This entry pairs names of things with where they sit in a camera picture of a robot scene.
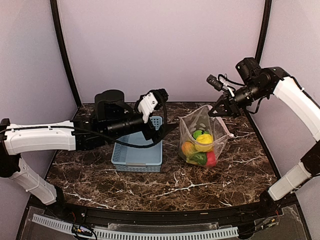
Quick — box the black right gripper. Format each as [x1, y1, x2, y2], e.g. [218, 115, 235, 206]
[208, 80, 268, 118]

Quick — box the green orange toy mango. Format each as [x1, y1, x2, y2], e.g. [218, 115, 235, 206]
[181, 141, 197, 157]

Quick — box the clear zip top bag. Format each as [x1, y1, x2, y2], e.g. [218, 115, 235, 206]
[178, 104, 234, 168]

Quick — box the green toy watermelon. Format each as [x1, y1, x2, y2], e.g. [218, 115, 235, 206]
[192, 129, 209, 140]

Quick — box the yellow toy lemon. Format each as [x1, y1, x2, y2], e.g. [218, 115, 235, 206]
[195, 134, 214, 152]

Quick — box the green toy bell pepper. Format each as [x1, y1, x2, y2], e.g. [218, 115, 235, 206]
[186, 152, 207, 166]

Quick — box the red toy apple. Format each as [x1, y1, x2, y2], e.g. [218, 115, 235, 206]
[205, 151, 217, 167]

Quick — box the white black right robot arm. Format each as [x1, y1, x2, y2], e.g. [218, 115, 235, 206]
[208, 65, 320, 217]

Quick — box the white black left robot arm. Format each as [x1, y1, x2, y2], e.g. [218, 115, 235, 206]
[0, 116, 178, 218]

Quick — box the light blue plastic basket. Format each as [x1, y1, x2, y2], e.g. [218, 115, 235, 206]
[111, 116, 163, 173]

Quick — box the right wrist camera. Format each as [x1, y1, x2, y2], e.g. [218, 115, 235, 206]
[235, 57, 261, 84]

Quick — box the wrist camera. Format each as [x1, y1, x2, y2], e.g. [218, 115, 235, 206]
[235, 57, 261, 84]
[94, 89, 125, 122]

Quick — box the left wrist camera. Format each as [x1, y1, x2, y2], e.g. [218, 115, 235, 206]
[94, 89, 125, 122]

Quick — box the black right frame post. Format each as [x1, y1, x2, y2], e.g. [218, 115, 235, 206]
[254, 0, 272, 63]

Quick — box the black frame post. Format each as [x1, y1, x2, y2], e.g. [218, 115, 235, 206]
[254, 0, 272, 63]
[50, 0, 82, 109]

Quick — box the white slotted cable duct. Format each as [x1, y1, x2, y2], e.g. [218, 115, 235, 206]
[32, 214, 239, 240]

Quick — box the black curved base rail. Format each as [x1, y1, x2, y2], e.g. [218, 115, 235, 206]
[18, 194, 308, 240]

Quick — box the black left frame post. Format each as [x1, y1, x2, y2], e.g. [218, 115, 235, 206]
[50, 0, 82, 109]

